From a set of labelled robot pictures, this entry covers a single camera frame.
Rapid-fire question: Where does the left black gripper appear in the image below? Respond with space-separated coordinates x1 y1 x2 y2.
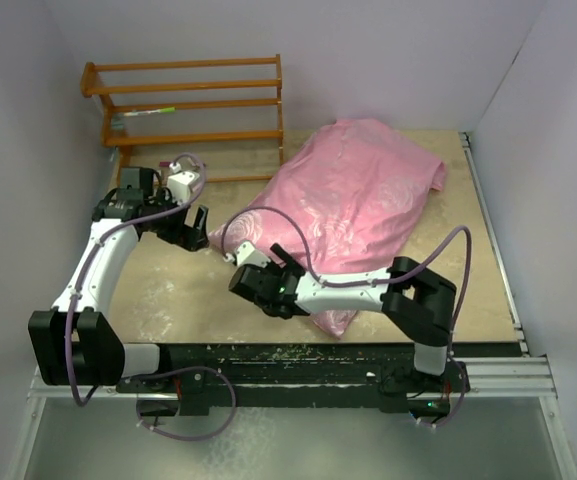
144 189 208 251

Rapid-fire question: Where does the pink pillowcase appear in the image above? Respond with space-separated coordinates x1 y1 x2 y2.
207 117 448 340

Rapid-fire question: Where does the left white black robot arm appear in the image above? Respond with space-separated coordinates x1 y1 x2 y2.
28 161 208 392

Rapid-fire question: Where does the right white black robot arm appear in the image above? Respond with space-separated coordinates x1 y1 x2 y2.
225 241 457 391

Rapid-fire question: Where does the green marker pen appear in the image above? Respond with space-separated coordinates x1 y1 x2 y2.
122 106 176 118

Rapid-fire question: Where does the orange wooden rack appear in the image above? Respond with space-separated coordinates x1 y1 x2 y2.
79 54 286 169

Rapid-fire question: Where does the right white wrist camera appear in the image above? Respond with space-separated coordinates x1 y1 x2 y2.
225 240 271 268

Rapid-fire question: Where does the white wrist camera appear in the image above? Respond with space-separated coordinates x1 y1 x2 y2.
225 240 271 268
166 170 201 204

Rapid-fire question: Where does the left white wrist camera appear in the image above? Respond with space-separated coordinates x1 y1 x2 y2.
166 170 201 204

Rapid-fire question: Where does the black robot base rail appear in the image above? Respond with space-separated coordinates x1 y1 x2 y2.
117 343 470 418

